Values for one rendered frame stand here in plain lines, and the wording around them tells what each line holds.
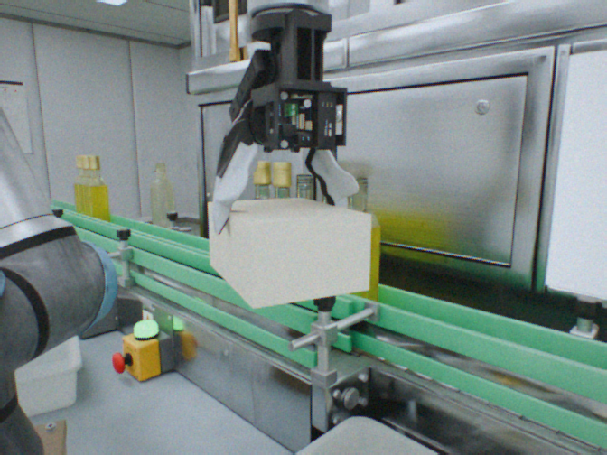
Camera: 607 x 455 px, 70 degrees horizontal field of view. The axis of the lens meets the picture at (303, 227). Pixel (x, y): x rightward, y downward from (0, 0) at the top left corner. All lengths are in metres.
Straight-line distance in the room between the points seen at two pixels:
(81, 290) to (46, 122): 6.00
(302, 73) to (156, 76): 6.80
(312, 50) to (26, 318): 0.39
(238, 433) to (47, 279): 0.37
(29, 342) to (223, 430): 0.34
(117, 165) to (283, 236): 6.49
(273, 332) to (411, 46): 0.52
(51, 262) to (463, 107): 0.61
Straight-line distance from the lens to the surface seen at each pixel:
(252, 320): 0.71
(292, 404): 0.66
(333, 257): 0.41
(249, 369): 0.71
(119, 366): 0.90
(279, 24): 0.41
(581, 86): 0.68
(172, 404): 0.84
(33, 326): 0.55
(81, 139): 6.67
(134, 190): 6.94
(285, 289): 0.39
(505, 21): 0.74
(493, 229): 0.72
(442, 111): 0.75
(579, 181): 0.68
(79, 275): 0.60
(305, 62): 0.41
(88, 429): 0.83
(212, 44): 1.29
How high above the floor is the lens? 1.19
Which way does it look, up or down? 10 degrees down
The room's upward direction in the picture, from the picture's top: straight up
